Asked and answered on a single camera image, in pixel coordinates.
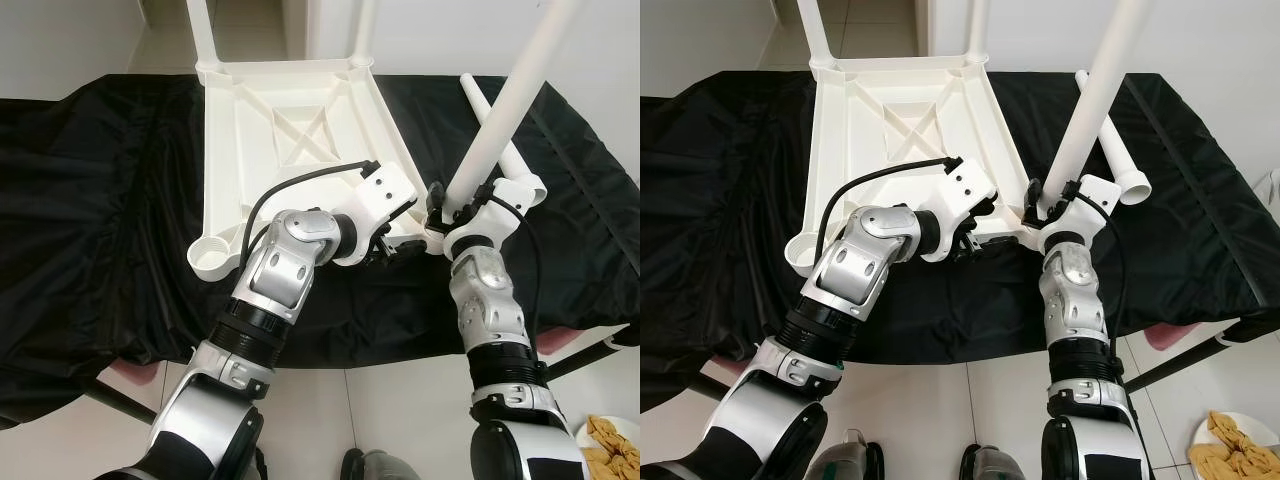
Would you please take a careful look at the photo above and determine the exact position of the white plastic table top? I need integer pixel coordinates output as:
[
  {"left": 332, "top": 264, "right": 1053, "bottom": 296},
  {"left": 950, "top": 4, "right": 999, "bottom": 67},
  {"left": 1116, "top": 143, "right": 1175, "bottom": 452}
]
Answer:
[
  {"left": 187, "top": 57, "right": 448, "bottom": 284},
  {"left": 785, "top": 54, "right": 1048, "bottom": 280}
]

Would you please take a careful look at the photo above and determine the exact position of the grey right robot foot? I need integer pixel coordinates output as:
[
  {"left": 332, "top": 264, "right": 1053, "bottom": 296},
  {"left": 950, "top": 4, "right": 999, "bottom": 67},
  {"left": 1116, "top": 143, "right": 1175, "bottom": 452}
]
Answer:
[
  {"left": 340, "top": 448, "right": 423, "bottom": 480},
  {"left": 957, "top": 444, "right": 1033, "bottom": 480}
]

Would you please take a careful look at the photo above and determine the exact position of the grey robot foot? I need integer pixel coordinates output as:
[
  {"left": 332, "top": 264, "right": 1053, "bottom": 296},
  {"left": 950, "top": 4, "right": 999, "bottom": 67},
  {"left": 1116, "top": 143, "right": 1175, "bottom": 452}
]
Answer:
[
  {"left": 814, "top": 427, "right": 887, "bottom": 480},
  {"left": 340, "top": 448, "right": 423, "bottom": 480},
  {"left": 957, "top": 444, "right": 1033, "bottom": 480}
]

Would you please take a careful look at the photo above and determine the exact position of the grey left robot foot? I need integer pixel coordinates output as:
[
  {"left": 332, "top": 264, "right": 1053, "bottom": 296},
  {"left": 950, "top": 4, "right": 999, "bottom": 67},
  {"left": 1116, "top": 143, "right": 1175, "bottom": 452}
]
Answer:
[{"left": 814, "top": 427, "right": 887, "bottom": 480}]

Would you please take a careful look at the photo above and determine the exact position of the black table cloth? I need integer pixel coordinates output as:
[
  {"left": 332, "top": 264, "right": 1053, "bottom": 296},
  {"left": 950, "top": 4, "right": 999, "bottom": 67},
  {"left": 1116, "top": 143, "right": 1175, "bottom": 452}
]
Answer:
[
  {"left": 640, "top": 68, "right": 1280, "bottom": 411},
  {"left": 0, "top": 72, "right": 641, "bottom": 431}
]

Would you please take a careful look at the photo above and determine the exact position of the white round plate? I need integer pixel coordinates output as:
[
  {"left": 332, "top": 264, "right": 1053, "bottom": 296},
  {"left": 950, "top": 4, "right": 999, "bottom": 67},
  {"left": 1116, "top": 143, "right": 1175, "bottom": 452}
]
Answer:
[
  {"left": 1187, "top": 409, "right": 1280, "bottom": 480},
  {"left": 574, "top": 414, "right": 641, "bottom": 480}
]

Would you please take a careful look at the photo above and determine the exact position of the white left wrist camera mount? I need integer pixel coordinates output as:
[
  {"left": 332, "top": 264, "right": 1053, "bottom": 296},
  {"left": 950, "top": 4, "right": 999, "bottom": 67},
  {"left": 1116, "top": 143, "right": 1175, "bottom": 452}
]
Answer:
[
  {"left": 918, "top": 157, "right": 999, "bottom": 265},
  {"left": 328, "top": 162, "right": 422, "bottom": 268}
]

